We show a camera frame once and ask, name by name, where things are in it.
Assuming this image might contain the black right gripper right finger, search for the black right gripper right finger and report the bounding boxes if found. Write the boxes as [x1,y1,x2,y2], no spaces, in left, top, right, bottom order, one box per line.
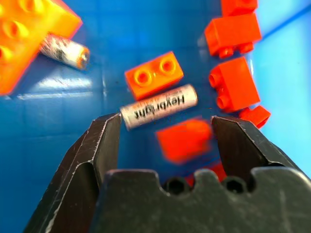
[210,116,302,183]

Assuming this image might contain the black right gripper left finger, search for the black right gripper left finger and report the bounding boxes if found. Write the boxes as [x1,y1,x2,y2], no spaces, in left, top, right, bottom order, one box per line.
[23,113,122,233]

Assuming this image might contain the small orange two-stud brick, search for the small orange two-stud brick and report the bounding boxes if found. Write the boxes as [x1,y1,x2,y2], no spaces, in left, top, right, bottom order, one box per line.
[124,51,184,101]

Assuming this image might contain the red toy brick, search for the red toy brick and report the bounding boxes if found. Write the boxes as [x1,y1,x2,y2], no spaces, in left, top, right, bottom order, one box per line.
[220,0,259,17]
[155,118,214,165]
[239,105,272,129]
[204,13,262,59]
[208,57,261,114]

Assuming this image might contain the blue plastic bin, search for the blue plastic bin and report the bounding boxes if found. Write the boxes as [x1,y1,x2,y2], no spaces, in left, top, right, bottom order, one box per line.
[0,0,311,233]

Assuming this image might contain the silver Heybright battery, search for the silver Heybright battery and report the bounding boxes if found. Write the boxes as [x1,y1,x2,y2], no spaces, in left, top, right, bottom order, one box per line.
[120,83,198,132]

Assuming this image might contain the large orange toy brick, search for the large orange toy brick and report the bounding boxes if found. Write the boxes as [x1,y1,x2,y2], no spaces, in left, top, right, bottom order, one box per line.
[0,0,83,96]

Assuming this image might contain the silver battery with worn label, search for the silver battery with worn label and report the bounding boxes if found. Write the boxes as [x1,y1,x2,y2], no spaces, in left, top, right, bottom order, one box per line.
[39,33,91,70]

